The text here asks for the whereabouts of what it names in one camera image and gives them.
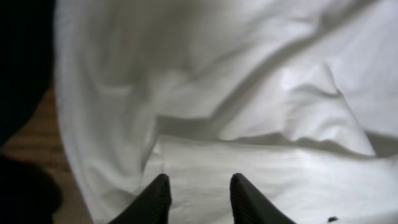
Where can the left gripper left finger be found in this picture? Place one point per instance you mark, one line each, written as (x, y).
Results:
(151, 206)

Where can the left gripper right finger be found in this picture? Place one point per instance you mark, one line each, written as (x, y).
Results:
(250, 206)

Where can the white t-shirt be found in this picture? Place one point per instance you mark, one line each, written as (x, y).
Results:
(299, 96)

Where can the black t-shirt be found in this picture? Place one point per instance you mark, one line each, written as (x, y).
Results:
(28, 193)

